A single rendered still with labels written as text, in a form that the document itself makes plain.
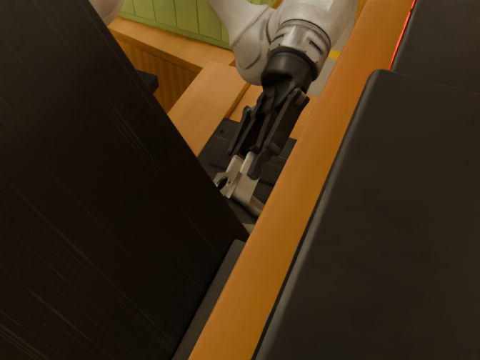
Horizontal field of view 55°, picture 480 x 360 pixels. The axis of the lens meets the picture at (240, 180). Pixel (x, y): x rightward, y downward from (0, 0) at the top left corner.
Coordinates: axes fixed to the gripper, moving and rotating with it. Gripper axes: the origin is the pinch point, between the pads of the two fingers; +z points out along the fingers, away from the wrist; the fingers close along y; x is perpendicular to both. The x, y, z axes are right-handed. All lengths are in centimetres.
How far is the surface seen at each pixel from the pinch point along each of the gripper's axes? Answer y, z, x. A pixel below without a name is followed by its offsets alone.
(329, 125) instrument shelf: 35.8, 9.8, -16.4
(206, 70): -56, -45, 7
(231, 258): 7.9, 12.1, -1.2
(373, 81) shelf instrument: 43.3, 12.8, -21.1
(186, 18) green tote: -79, -70, 0
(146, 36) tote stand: -92, -63, -6
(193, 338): 10.1, 21.8, -2.8
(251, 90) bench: -48, -44, 18
